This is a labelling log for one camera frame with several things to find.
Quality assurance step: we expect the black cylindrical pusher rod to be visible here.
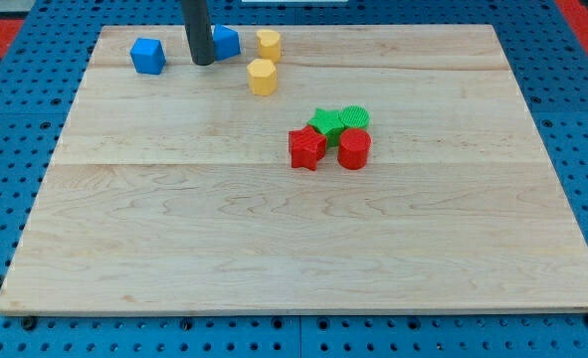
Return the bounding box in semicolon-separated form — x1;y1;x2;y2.
180;0;216;66

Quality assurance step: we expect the blue triangle block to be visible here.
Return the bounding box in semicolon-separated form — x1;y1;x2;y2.
213;24;241;61

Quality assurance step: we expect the yellow heart block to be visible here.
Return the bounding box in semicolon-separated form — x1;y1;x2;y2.
256;29;282;63

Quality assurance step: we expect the blue cube block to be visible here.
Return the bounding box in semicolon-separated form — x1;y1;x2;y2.
129;38;166;75

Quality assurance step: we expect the yellow hexagon block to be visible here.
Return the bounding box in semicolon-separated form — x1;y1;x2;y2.
247;59;278;96

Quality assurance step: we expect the green star block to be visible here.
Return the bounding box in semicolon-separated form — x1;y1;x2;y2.
306;108;345;147

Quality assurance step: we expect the red star block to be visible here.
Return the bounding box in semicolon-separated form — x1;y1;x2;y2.
288;125;327;171

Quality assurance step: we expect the light wooden board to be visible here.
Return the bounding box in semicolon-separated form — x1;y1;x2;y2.
0;25;588;317

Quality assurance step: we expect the green cylinder block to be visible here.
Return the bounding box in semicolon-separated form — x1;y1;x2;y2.
339;105;370;130

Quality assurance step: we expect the red cylinder block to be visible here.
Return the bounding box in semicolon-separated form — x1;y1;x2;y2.
337;128;372;170

